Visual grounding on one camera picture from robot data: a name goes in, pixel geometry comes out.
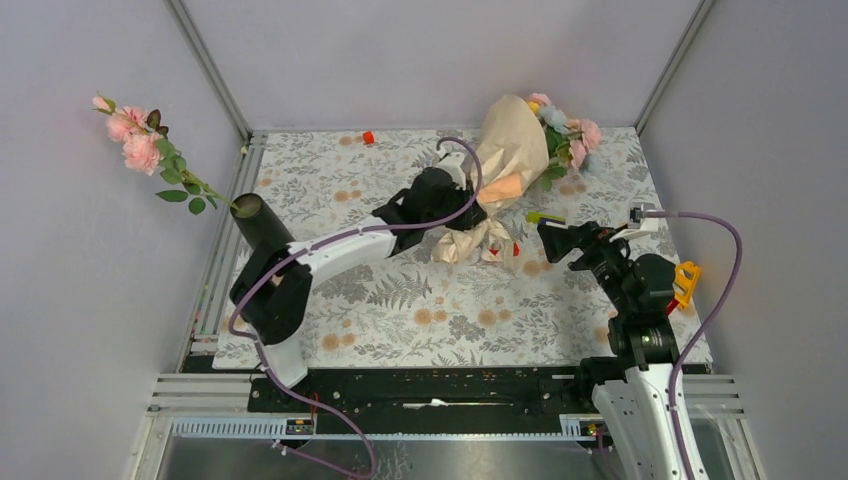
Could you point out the paper flower bouquet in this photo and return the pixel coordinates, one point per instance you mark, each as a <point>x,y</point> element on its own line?
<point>524,142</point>

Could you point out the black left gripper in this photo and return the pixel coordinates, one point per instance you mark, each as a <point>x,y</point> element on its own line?
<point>469,220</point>

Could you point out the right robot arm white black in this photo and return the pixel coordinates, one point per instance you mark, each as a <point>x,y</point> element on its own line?
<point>638,388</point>

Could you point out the red block near bouquet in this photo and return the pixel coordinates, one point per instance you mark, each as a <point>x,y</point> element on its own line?
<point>504,251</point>

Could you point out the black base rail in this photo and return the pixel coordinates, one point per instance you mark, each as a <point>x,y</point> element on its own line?
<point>414,403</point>

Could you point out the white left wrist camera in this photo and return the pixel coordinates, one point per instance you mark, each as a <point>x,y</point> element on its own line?
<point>455,164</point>

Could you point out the yellow plastic toy piece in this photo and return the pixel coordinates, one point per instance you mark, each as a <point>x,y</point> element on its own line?
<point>687,275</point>

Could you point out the green purple toy block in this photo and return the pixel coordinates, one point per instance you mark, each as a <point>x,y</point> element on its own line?
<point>539,218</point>

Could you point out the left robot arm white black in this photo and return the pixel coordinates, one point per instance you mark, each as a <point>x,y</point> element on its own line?
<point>272,290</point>

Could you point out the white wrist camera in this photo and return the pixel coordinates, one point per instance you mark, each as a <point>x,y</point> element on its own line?
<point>455,164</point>
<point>639,223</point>

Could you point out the floral patterned table mat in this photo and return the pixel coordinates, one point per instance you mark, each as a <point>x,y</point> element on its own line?
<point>410,310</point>

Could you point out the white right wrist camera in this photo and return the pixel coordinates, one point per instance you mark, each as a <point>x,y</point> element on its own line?
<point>639,223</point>

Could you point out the black cylindrical vase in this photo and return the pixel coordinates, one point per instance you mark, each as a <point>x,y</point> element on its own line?
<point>258,223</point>

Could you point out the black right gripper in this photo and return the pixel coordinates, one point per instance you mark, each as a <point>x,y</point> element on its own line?
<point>588,237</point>

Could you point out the pink rose stem in vase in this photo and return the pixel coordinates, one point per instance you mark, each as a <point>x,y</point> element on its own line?
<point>146,149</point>

